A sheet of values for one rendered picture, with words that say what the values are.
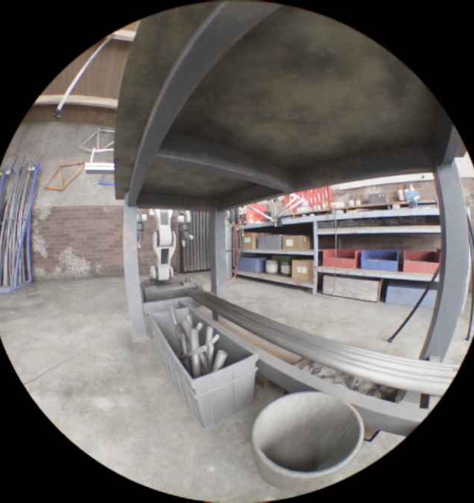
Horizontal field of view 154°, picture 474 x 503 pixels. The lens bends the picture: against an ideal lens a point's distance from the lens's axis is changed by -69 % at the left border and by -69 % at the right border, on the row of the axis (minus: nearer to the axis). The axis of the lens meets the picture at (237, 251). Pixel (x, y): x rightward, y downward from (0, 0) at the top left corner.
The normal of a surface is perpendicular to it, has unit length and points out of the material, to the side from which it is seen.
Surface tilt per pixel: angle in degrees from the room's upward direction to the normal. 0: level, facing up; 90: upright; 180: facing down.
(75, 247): 90
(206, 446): 0
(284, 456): 0
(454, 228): 90
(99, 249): 90
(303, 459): 0
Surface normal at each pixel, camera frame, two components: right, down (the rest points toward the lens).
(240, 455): -0.02, -1.00
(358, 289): -0.80, 0.04
